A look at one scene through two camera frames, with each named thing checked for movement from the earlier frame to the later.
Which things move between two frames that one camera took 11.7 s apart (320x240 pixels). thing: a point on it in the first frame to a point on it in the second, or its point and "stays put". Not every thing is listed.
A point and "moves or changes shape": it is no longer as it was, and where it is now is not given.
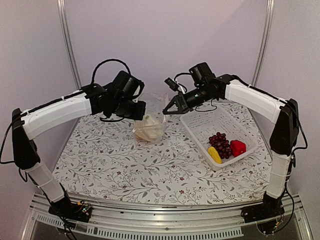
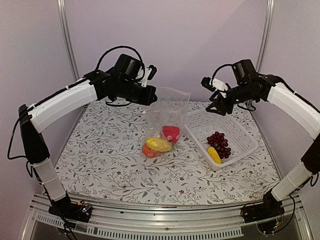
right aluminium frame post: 269,14 stays put
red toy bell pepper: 237,147 to 172,133
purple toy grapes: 220,143 stays put
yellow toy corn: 214,155 stays put
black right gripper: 181,103 to 220,103
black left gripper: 139,113 to 147,99
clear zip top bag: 151,128 moves or changes shape
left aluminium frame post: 62,6 stays put
